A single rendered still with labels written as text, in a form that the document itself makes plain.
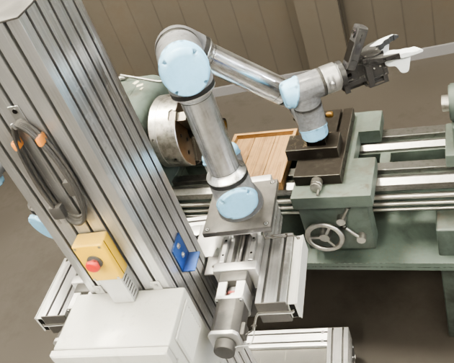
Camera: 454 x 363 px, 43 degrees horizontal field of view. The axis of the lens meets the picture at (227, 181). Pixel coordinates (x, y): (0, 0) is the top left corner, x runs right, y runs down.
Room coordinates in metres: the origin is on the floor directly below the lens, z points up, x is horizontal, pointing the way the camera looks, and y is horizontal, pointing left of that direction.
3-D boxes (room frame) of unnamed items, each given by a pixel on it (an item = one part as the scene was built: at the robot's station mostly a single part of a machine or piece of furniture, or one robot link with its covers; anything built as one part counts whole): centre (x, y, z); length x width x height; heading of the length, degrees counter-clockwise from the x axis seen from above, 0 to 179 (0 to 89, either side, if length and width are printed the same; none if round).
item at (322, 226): (1.64, -0.34, 0.73); 0.27 x 0.12 x 0.27; 60
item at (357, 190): (1.81, -0.45, 0.90); 0.53 x 0.30 x 0.06; 150
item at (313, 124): (1.30, -0.27, 1.46); 0.11 x 0.08 x 0.11; 178
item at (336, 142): (1.81, -0.37, 1.00); 0.20 x 0.10 x 0.05; 60
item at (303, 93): (1.29, -0.27, 1.56); 0.11 x 0.08 x 0.09; 88
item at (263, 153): (2.02, -0.16, 0.89); 0.36 x 0.30 x 0.04; 150
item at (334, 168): (1.85, -0.42, 0.95); 0.43 x 0.18 x 0.04; 150
